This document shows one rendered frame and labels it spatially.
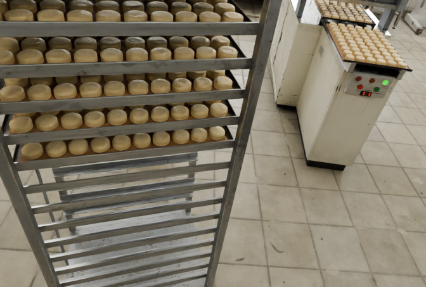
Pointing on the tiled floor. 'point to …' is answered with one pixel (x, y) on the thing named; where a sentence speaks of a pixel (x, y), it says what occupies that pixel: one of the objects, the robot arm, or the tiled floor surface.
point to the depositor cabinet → (296, 47)
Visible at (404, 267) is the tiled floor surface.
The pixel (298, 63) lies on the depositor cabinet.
